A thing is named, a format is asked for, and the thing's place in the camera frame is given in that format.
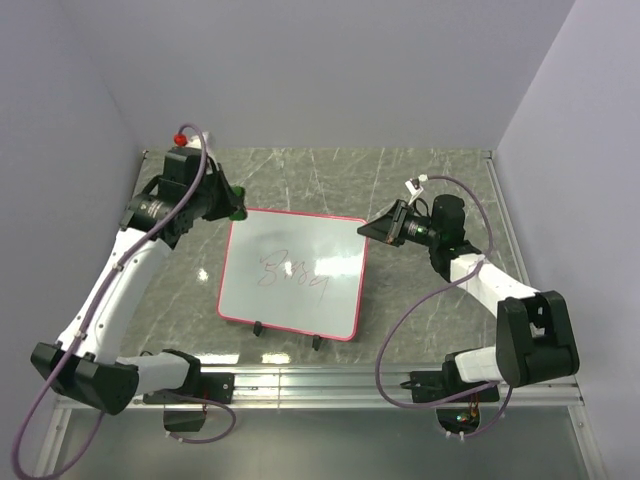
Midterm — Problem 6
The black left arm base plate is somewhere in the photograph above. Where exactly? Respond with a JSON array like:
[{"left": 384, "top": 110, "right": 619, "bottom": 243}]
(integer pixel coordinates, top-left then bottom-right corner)
[{"left": 142, "top": 372, "right": 235, "bottom": 405}]

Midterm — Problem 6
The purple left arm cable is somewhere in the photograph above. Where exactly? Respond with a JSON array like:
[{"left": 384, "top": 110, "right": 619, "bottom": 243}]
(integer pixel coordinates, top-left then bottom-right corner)
[{"left": 10, "top": 122, "right": 237, "bottom": 479}]

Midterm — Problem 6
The aluminium mounting rail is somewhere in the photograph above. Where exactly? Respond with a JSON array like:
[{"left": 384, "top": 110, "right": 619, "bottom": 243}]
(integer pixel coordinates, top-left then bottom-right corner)
[{"left": 57, "top": 366, "right": 584, "bottom": 410}]

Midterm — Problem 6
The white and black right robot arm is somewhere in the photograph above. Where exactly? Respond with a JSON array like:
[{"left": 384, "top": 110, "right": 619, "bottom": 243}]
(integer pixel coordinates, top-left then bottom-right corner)
[{"left": 357, "top": 194, "right": 580, "bottom": 400}]

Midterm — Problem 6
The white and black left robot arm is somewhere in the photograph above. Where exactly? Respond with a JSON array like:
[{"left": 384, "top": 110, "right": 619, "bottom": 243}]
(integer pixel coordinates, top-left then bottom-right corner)
[{"left": 31, "top": 131, "right": 246, "bottom": 415}]

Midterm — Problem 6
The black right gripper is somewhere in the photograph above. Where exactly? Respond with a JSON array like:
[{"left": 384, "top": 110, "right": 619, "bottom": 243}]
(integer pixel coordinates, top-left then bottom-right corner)
[{"left": 358, "top": 200, "right": 441, "bottom": 248}]

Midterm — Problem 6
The pink framed whiteboard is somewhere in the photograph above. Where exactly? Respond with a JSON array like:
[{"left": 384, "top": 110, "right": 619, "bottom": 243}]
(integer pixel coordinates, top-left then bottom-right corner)
[{"left": 217, "top": 208, "right": 368, "bottom": 342}]

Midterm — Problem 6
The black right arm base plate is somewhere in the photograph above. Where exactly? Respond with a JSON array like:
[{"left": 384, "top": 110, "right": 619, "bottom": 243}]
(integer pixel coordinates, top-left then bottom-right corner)
[{"left": 400, "top": 371, "right": 476, "bottom": 404}]

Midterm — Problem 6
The green whiteboard eraser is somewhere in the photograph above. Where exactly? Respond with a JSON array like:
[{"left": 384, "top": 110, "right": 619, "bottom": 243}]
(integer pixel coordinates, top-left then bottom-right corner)
[{"left": 229, "top": 185, "right": 248, "bottom": 221}]

